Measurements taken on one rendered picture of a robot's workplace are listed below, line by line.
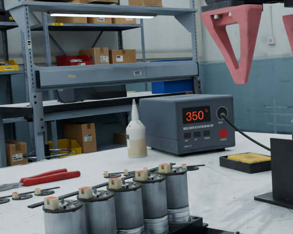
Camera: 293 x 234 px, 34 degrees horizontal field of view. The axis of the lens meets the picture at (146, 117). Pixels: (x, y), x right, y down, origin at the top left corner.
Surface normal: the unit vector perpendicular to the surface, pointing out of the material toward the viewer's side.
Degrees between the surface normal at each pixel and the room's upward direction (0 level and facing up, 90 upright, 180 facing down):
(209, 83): 90
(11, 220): 0
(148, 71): 90
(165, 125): 90
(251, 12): 112
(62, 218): 90
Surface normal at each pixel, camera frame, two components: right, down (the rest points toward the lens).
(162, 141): -0.92, 0.10
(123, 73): 0.62, 0.03
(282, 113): -0.78, 0.11
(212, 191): -0.07, -0.99
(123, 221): -0.13, 0.09
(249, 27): 0.52, 0.41
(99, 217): 0.22, 0.07
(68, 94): -0.53, 0.11
